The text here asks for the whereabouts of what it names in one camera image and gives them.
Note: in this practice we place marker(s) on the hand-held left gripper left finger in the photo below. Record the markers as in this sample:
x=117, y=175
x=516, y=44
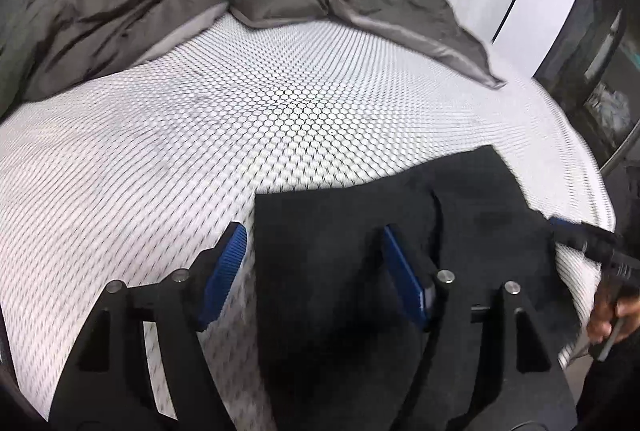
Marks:
x=225, y=276

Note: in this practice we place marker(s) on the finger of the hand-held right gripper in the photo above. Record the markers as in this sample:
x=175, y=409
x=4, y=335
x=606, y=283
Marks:
x=580, y=236

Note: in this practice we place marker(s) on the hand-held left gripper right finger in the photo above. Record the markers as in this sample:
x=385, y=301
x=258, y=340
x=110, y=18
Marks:
x=405, y=276

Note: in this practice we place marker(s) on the black pants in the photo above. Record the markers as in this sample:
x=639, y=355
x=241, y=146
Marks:
x=340, y=251

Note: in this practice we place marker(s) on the person's right hand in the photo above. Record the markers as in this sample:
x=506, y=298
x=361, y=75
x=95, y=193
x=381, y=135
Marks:
x=605, y=311

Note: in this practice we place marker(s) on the grey metal tube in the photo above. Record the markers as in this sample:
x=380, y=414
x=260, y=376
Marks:
x=620, y=151

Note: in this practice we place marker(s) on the person's black trouser leg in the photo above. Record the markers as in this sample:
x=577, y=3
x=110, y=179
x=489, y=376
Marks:
x=610, y=396

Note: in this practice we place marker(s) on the white honeycomb pattern mattress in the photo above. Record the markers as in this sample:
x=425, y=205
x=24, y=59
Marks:
x=250, y=111

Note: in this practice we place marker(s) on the dark glass cabinet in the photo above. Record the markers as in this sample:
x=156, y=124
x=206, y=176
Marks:
x=595, y=36

